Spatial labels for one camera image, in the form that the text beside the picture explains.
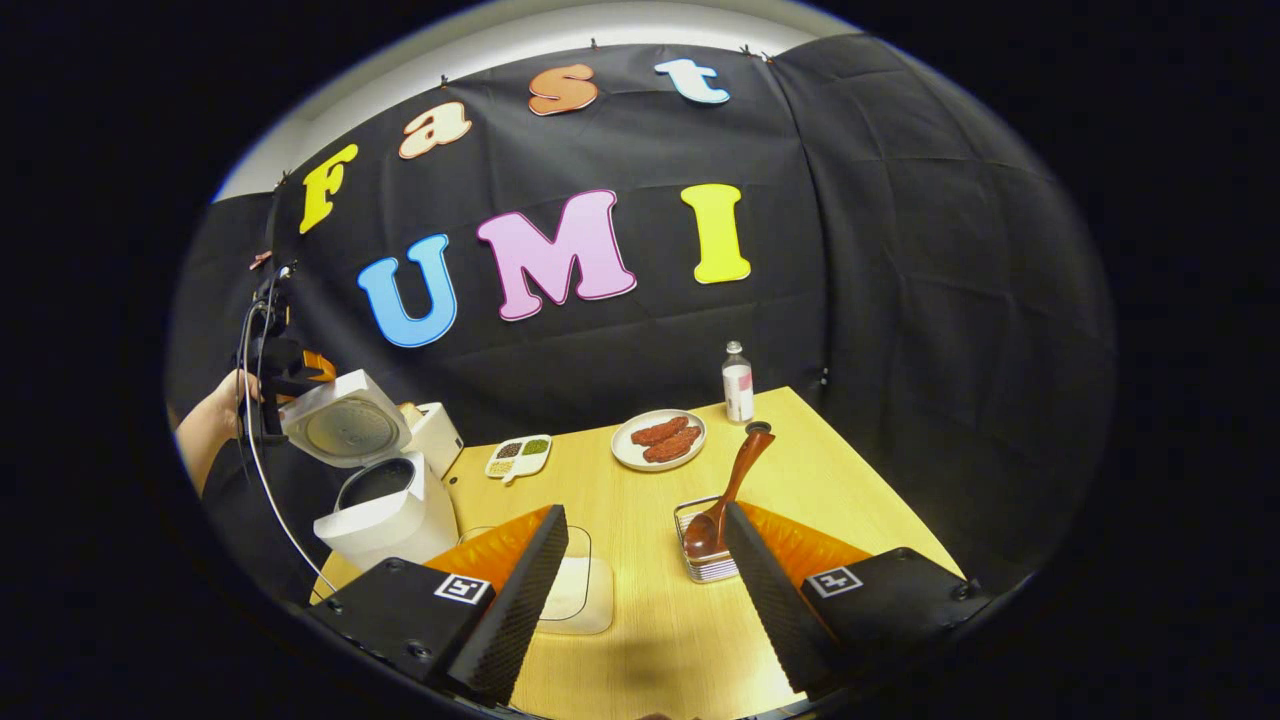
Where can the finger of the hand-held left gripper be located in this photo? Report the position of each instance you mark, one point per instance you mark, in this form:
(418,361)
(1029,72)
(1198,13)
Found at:
(322,370)

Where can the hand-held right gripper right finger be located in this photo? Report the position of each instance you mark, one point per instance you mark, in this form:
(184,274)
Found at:
(770,600)

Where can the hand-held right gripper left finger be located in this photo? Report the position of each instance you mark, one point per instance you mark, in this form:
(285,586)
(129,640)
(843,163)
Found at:
(515,600)

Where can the clear box of white rice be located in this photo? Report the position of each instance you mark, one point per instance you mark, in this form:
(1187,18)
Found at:
(580,595)

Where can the brown wooden spoon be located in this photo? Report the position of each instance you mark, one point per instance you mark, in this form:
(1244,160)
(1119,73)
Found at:
(740,480)

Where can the white rice cooker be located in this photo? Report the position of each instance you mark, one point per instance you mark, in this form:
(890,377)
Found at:
(390,520)

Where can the red clip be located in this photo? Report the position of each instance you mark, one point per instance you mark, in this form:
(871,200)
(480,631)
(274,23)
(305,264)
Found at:
(261,260)

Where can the white toaster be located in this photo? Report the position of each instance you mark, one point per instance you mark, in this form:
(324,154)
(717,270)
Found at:
(440,440)

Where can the white divided dish of beans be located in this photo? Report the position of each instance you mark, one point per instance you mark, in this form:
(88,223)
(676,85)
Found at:
(518,458)

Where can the red sausage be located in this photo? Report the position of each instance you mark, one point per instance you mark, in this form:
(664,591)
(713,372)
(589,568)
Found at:
(660,431)
(675,445)

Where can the white round plate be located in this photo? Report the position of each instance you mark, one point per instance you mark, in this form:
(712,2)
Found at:
(625,450)

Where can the small bottle with pink label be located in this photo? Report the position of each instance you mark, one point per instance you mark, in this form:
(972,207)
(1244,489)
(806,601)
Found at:
(738,385)

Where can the black backdrop cloth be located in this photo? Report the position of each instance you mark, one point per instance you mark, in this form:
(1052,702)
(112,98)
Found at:
(900,300)

